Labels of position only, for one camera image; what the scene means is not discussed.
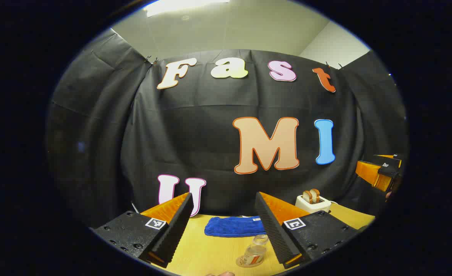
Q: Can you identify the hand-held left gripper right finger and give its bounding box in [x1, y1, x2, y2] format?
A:
[255, 192, 360, 269]

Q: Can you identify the black backdrop cloth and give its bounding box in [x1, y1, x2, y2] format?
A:
[46, 29, 408, 230]

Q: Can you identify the clear plastic water bottle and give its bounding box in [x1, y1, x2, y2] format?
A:
[242, 235, 269, 265]

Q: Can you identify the ceiling light panel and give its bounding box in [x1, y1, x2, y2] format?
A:
[143, 0, 230, 18]

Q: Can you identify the round glass coaster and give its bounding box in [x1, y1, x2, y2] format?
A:
[236, 255, 265, 268]

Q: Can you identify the cream white toaster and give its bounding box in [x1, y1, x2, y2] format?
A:
[296, 194, 332, 214]

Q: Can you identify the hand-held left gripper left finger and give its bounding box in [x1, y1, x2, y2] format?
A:
[94, 192, 194, 269]

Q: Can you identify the blue folded towel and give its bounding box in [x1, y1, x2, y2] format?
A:
[204, 216, 266, 238]

